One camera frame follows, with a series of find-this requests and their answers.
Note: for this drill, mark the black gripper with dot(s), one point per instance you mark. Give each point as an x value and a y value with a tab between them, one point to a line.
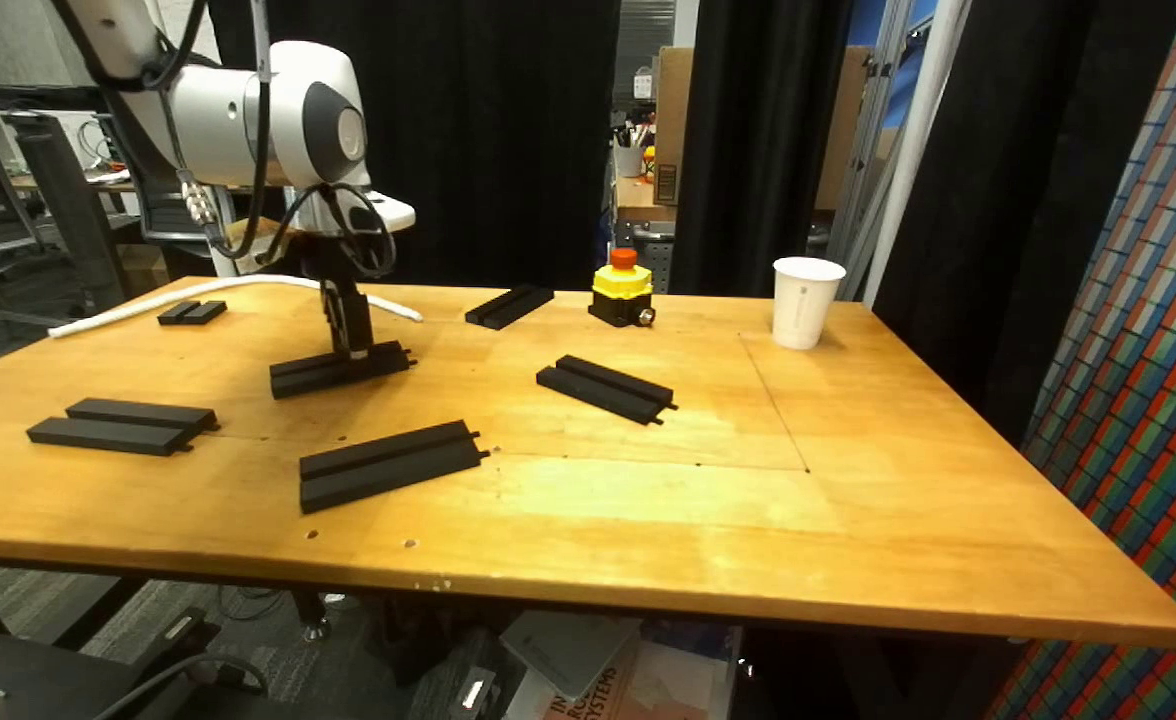
345	308

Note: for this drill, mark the black track piece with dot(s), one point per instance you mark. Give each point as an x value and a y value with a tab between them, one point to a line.
386	467
604	391
509	306
293	379

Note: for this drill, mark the black track piece table edge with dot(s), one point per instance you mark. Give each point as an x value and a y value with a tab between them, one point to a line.
127	425

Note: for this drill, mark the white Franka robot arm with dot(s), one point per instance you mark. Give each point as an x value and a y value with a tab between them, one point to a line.
268	155

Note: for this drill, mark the small black connector block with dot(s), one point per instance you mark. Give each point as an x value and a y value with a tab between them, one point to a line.
194	314

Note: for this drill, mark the black curtain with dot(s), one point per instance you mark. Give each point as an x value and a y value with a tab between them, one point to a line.
489	116

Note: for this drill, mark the white paper cup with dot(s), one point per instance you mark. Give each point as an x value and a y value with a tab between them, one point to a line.
802	299

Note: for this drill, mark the colourful woven backdrop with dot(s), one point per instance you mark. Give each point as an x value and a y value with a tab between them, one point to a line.
1106	434

